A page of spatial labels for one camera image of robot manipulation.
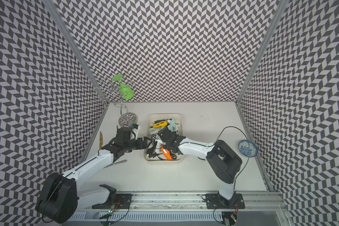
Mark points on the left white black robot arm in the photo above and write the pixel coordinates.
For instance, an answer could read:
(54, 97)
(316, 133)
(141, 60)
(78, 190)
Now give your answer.
(60, 198)

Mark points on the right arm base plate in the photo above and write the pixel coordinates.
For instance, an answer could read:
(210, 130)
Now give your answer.
(226, 201)

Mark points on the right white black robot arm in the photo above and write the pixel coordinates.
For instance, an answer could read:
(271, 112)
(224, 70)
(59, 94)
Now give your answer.
(223, 160)

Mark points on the cream plastic storage box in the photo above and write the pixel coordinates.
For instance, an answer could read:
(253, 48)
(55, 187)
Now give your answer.
(149, 154)

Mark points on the mint glue gun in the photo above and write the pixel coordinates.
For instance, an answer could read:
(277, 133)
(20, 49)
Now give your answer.
(173, 126)

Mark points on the green plastic cup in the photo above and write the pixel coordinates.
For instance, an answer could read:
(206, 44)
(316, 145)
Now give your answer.
(125, 90)

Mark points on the wooden yellow knife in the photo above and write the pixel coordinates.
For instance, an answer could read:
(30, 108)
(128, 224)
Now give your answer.
(100, 140)

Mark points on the silver metal knife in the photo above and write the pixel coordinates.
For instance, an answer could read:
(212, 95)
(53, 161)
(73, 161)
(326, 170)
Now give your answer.
(117, 163)

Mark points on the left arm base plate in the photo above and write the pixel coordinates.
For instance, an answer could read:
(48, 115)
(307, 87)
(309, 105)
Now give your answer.
(123, 200)

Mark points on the orange glue gun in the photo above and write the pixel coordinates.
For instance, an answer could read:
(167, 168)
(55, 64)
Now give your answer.
(167, 154)

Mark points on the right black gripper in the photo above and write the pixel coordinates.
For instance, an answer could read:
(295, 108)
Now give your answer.
(165, 146)

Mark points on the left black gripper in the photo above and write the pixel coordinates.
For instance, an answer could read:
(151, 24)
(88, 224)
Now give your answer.
(141, 146)

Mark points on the blue patterned ceramic bowl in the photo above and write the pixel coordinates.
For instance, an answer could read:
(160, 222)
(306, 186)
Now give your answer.
(247, 148)

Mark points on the aluminium rail frame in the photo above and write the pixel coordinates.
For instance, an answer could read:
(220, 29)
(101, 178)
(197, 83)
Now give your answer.
(188, 208)

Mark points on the yellow glue gun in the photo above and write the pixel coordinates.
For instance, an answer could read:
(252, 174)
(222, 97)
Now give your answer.
(160, 124)

